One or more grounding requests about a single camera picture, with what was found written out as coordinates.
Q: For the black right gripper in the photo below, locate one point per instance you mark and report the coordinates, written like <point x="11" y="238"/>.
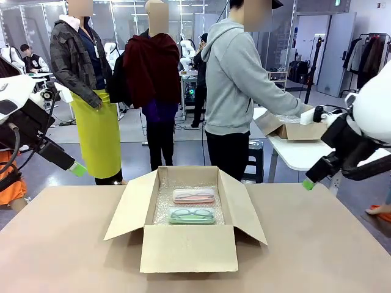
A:
<point x="323" y="168"/>

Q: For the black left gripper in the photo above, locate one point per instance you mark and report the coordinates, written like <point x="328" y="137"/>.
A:
<point x="56" y="155"/>

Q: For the pink glasses case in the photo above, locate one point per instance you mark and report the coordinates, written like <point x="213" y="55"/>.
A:
<point x="194" y="196"/>

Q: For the green glasses case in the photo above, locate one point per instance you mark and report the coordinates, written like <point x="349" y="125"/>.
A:
<point x="192" y="216"/>

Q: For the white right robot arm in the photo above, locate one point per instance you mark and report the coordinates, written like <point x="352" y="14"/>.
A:
<point x="372" y="107"/>

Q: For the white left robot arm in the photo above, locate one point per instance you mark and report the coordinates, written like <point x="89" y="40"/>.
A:
<point x="13" y="91"/>

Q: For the grey-sleeved right forearm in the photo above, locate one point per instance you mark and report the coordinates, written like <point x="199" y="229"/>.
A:
<point x="281" y="99"/>

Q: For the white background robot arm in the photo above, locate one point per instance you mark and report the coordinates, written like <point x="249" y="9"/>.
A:
<point x="110" y="53"/>
<point x="187" y="55"/>

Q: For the white side table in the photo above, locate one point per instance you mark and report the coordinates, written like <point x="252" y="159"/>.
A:
<point x="296" y="152"/>

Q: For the yellow-green skirt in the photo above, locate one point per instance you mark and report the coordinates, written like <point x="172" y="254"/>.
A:
<point x="97" y="137"/>

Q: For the small brown cardboard box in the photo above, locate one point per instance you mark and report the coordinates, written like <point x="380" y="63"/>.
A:
<point x="293" y="131"/>

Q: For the orange garment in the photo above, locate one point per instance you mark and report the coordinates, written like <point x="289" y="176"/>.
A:
<point x="9" y="186"/>

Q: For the small orange cloth piece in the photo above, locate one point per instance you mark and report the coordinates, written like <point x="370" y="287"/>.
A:
<point x="380" y="212"/>

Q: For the clear bubble wrap sheet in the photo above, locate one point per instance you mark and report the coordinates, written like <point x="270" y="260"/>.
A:
<point x="162" y="210"/>

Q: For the mannequin in plaid jacket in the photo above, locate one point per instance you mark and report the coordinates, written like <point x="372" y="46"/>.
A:
<point x="76" y="61"/>

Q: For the white shoe shelf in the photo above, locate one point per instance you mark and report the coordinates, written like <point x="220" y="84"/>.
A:
<point x="279" y="77"/>

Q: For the black luggage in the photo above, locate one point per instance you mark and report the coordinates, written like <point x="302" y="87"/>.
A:
<point x="299" y="71"/>

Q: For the seated person in varsity jacket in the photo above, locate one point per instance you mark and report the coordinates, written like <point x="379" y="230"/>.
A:
<point x="35" y="62"/>

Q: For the black tripod stand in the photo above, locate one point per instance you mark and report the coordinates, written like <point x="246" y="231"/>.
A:
<point x="314" y="67"/>

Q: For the mannequin in dark red shawl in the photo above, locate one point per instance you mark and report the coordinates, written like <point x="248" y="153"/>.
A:
<point x="151" y="70"/>

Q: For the person in grey hoodie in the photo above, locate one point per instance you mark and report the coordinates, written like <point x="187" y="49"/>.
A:
<point x="229" y="85"/>

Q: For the open brown cardboard box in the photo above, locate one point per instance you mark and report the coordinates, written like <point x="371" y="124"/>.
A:
<point x="187" y="247"/>

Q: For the grey door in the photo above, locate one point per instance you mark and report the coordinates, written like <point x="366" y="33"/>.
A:
<point x="336" y="52"/>

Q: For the computer with glowing fan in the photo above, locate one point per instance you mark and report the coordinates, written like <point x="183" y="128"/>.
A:
<point x="191" y="91"/>

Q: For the clothes rack with coats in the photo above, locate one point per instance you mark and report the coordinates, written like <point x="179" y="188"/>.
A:
<point x="366" y="58"/>

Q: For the person in black clothes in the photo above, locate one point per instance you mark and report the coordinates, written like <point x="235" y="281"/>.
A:
<point x="200" y="79"/>

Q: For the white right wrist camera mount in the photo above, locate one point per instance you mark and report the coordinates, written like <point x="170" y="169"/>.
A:
<point x="308" y="116"/>

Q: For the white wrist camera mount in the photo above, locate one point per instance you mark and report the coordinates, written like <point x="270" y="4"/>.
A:
<point x="308" y="116"/>
<point x="64" y="95"/>

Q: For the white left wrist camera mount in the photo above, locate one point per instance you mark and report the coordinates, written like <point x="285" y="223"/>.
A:
<point x="64" y="95"/>

